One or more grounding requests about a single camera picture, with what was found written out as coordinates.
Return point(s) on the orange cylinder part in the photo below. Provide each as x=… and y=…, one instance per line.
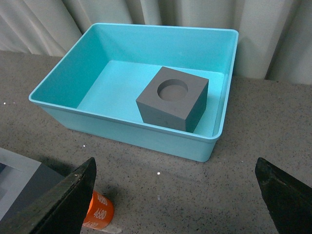
x=100, y=212

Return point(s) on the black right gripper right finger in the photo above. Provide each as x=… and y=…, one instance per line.
x=288, y=200

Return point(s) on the light blue plastic box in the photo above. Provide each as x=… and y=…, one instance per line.
x=94, y=87

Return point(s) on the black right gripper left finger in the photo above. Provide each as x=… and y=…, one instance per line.
x=61, y=210

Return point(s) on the white pleated curtain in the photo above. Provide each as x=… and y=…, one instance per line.
x=275, y=36

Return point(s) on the gray cube with round hole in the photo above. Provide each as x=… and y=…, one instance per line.
x=174, y=99

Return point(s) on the gray cube with square hole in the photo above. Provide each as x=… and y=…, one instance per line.
x=22, y=181

